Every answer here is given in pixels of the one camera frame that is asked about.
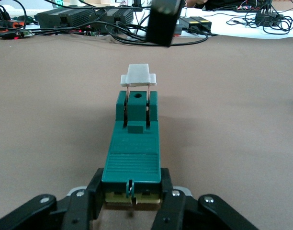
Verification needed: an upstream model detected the small black power supply box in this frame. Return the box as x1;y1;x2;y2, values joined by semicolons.
96;9;134;27

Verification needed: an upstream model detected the green circuit board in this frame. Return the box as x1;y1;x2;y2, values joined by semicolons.
235;3;260;13

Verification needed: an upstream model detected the red black device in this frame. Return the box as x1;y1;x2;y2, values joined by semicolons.
0;19;26;40

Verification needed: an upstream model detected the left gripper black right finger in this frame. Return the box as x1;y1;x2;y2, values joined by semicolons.
150;167;260;230

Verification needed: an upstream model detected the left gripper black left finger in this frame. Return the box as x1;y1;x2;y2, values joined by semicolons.
0;167;106;230

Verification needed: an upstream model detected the black adapter hub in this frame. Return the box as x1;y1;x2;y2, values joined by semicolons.
255;10;285;25

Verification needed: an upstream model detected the black box yellow label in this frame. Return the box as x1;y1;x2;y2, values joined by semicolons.
179;16;213;33

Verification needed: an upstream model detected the black looped cable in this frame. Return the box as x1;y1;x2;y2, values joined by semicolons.
108;20;209;46

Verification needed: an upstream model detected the large black power supply box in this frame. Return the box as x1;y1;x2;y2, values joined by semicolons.
37;11;101;30

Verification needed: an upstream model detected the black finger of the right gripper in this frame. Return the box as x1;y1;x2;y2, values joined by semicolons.
145;0;186;48

